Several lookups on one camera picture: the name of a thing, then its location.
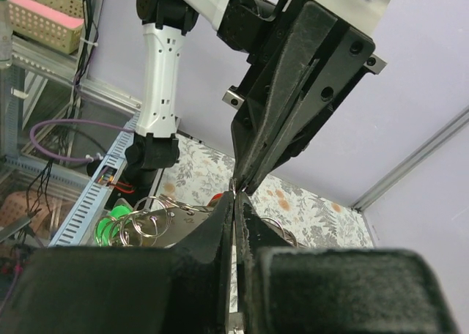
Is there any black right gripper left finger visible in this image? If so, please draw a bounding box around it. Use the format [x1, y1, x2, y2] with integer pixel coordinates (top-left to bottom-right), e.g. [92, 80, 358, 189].
[1, 193, 235, 333]

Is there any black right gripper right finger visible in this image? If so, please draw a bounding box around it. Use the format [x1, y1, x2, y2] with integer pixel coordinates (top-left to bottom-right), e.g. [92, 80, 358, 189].
[234, 193, 458, 333]

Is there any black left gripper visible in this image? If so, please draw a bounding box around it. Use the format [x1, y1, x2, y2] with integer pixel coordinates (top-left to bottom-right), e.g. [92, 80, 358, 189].
[221, 0, 375, 195]

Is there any metal key organizer ring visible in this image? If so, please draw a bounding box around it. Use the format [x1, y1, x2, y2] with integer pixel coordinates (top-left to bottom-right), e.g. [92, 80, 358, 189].
[97, 194, 300, 248]

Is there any key with red tag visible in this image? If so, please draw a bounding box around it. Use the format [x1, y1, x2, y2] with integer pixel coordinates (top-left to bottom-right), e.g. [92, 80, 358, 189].
[207, 178, 243, 208]

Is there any green key tag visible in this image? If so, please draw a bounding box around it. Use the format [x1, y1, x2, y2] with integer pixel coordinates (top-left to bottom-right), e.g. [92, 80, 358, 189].
[94, 205, 132, 246]

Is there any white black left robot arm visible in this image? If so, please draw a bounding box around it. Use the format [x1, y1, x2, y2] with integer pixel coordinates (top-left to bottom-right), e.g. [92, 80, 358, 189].
[125, 0, 375, 194]

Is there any floral tablecloth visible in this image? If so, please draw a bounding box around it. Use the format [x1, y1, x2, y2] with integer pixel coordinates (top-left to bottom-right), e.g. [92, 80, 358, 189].
[157, 136, 373, 248]

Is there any cream perforated basket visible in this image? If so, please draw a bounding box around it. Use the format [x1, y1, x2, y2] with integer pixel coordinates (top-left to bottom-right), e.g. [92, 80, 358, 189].
[9, 0, 84, 54]

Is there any clear glass bottle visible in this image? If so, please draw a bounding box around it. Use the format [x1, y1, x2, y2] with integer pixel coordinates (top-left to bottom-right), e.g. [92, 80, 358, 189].
[0, 0, 13, 70]

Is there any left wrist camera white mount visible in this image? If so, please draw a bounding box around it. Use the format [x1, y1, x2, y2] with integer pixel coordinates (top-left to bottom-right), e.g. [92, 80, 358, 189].
[314, 0, 391, 37]

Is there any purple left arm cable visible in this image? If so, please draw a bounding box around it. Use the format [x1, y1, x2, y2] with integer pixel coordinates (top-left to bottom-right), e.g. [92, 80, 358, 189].
[29, 119, 136, 163]

